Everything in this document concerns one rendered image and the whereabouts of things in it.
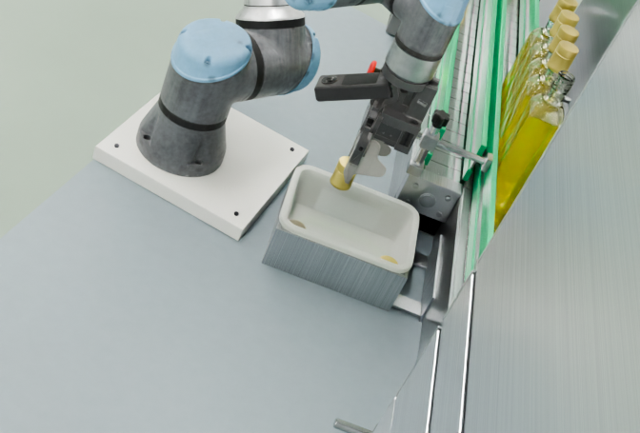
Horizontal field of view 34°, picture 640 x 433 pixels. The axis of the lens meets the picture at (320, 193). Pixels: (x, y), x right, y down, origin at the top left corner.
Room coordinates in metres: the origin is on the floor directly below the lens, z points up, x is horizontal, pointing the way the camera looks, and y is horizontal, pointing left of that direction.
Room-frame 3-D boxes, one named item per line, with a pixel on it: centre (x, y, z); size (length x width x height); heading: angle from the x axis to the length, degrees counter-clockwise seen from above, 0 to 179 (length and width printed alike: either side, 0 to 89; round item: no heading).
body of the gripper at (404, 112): (1.35, -0.05, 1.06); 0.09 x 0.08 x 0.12; 94
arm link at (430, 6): (1.35, -0.04, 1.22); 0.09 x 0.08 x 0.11; 54
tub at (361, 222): (1.34, -0.06, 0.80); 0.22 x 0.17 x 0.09; 95
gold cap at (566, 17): (1.67, -0.26, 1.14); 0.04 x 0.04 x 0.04
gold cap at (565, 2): (1.73, -0.26, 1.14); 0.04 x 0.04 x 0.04
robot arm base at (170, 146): (1.40, 0.25, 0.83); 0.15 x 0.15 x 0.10
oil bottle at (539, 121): (1.50, -0.28, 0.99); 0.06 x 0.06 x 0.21; 5
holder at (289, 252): (1.34, -0.09, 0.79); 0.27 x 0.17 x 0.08; 95
